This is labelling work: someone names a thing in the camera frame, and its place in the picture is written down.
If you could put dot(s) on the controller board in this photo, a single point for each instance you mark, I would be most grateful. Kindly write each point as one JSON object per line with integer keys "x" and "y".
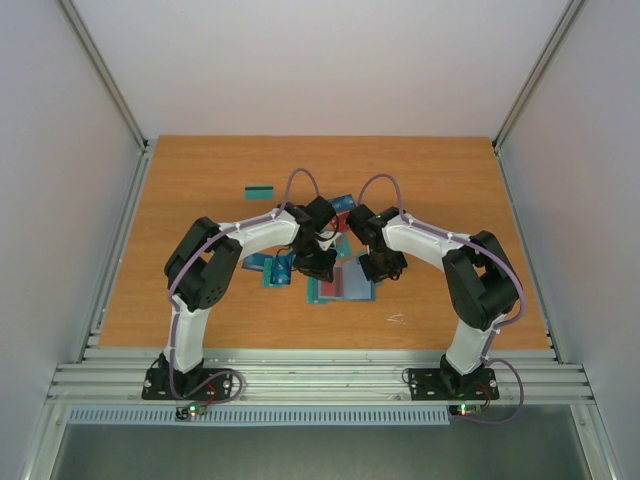
{"x": 190, "y": 411}
{"x": 465, "y": 409}

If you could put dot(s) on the red card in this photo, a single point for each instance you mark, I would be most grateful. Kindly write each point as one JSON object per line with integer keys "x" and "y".
{"x": 342, "y": 222}
{"x": 334, "y": 290}

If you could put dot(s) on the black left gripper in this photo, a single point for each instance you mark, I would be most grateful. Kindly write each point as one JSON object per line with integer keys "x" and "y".
{"x": 320, "y": 271}

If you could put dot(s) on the teal leather card holder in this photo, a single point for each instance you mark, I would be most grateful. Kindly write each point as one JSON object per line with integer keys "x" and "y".
{"x": 357, "y": 288}

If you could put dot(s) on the teal card black stripe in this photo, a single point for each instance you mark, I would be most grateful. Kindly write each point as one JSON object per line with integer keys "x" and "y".
{"x": 259, "y": 192}

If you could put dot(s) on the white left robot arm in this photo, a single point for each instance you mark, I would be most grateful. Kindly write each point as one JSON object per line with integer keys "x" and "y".
{"x": 201, "y": 268}

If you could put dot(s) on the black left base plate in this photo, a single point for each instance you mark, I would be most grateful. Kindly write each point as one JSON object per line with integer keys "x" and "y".
{"x": 198, "y": 385}

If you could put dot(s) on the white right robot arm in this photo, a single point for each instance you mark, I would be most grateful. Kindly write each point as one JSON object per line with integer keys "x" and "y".
{"x": 482, "y": 284}

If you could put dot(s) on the blue card near centre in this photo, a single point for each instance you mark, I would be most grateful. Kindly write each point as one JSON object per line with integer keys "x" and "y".
{"x": 281, "y": 273}

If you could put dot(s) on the dark blue card left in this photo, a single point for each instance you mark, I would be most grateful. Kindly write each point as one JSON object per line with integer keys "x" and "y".
{"x": 256, "y": 262}

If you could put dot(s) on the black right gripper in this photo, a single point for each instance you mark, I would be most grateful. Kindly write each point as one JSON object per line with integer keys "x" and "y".
{"x": 382, "y": 266}

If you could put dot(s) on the right controller board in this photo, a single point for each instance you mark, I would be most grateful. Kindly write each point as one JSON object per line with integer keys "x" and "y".
{"x": 465, "y": 409}

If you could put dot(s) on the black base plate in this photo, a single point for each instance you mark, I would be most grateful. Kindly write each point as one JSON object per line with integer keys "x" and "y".
{"x": 198, "y": 385}
{"x": 431, "y": 384}

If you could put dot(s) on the teal card under pile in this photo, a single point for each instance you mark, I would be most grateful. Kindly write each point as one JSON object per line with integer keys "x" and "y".
{"x": 266, "y": 281}

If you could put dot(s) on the grey slotted cable duct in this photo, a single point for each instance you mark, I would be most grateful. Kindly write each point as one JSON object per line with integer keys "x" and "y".
{"x": 261, "y": 416}

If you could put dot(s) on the left controller board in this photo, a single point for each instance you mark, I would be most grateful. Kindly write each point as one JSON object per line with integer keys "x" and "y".
{"x": 190, "y": 411}

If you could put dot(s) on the teal card under circle card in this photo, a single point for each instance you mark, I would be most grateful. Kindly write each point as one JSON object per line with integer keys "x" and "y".
{"x": 343, "y": 248}

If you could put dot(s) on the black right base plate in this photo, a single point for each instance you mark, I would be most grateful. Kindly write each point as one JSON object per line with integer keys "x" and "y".
{"x": 431, "y": 384}

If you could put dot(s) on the teal card with signature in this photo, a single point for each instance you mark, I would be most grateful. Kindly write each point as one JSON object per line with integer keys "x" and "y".
{"x": 312, "y": 292}

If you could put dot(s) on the blue card top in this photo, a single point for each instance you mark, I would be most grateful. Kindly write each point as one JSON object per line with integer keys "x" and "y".
{"x": 343, "y": 203}

